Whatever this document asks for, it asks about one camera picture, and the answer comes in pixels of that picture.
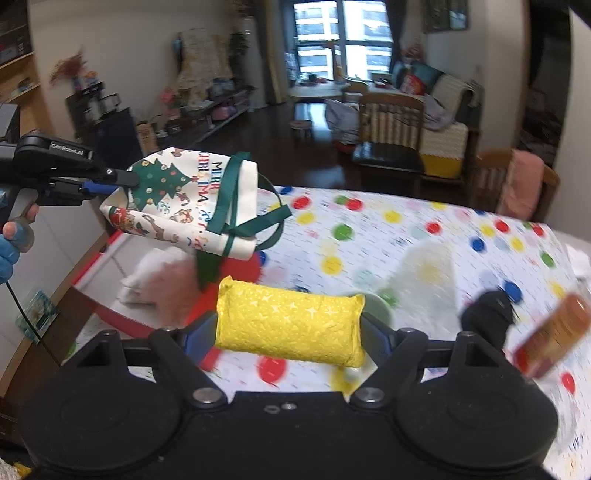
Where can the pink plush toy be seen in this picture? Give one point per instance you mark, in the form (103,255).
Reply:
(413,53)

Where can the dark low media cabinet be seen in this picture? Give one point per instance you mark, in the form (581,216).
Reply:
(212,110)

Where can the polka dot tablecloth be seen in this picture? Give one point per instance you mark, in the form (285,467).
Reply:
(392,230)

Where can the christmas print tote bag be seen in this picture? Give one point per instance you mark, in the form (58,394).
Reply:
(184,194)

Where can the teal sofa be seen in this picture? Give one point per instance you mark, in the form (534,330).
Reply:
(438,74)

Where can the grey curtain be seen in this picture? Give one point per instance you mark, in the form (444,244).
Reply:
(397,27)

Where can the small round stool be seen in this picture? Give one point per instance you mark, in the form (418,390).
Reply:
(301,127)

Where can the white standing air conditioner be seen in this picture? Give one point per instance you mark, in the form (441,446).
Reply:
(256,60)

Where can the grey cloth bag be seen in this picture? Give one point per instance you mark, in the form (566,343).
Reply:
(344,122)

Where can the dark framed wall picture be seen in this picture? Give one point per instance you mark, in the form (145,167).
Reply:
(445,14)

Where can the brown paper bag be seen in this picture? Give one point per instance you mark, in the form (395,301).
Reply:
(146,137)

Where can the person's left hand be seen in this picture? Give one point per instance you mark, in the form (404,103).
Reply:
(10,228)

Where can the wooden bookshelf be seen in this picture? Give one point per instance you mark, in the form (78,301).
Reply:
(18,69)

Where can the wooden chair with dark seat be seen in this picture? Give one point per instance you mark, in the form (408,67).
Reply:
(388,134)

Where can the green potted plant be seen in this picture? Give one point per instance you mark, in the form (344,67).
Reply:
(238,55)

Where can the orange drink bottle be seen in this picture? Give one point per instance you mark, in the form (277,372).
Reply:
(554,332)

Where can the large window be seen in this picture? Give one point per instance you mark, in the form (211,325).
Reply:
(341,37)

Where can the white coffee table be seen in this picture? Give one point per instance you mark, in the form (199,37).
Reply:
(318,91)

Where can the white fluffy cloth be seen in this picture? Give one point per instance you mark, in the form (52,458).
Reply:
(143,277)

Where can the pink flowers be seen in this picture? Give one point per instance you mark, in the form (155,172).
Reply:
(169,99)

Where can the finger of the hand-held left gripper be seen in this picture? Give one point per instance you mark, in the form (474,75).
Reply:
(117,177)
(98,189)

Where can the floral cloth on rack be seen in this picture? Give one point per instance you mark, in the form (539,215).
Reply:
(203,60)

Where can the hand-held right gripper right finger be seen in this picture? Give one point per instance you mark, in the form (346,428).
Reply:
(374,334)

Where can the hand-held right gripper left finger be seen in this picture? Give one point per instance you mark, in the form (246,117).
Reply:
(203,334)

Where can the cream crochet sofa cover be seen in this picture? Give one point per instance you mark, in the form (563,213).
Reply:
(443,147)

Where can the red cushion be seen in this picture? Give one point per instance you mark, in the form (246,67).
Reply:
(412,84)

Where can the green magazine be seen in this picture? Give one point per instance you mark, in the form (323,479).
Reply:
(39,316)

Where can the white knit throw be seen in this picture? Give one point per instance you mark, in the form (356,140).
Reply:
(455,94)

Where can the dried flowers in vase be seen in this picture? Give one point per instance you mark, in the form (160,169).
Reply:
(69,69)

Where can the red and white cardboard box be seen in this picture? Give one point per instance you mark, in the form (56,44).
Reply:
(111,314)

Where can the pink towel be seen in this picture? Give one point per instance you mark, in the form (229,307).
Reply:
(521,184)

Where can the black cabinet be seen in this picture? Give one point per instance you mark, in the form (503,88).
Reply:
(117,134)

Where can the yellow star-patterned cushion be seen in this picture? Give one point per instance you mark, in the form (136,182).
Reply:
(291,318)

